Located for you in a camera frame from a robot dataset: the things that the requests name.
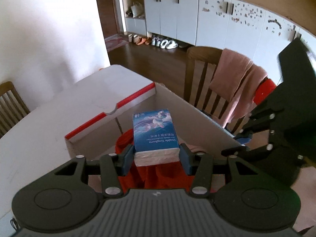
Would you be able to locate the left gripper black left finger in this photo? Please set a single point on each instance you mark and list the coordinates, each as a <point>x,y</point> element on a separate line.
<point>71,194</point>

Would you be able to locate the red cushion on chair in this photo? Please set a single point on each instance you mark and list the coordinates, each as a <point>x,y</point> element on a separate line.
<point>266,87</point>

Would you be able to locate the wooden chair near cabinet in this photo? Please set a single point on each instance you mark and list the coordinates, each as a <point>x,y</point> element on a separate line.
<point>207,55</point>

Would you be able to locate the dark wooden chair far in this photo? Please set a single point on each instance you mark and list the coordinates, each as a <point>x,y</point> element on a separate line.
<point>13,108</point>

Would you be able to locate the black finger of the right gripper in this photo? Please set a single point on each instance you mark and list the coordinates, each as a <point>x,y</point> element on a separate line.
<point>260,119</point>
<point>264,154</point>

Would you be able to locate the row of shoes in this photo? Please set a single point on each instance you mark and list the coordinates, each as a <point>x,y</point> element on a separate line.
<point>155,41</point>

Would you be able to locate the brown wooden door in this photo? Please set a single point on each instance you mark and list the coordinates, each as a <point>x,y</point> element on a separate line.
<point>108,17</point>

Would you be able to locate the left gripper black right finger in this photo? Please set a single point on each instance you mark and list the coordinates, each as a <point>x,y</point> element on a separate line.
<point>241,194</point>

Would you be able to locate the white wall cabinet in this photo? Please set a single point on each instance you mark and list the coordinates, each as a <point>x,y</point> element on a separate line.
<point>236,25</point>

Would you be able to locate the pink scarf on chair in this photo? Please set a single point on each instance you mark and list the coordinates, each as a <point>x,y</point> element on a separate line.
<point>236,80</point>

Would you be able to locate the red and white cardboard box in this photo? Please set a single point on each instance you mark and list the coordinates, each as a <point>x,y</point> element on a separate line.
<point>99,134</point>

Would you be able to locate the red cloth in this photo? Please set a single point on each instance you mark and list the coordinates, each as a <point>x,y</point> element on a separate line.
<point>160,176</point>

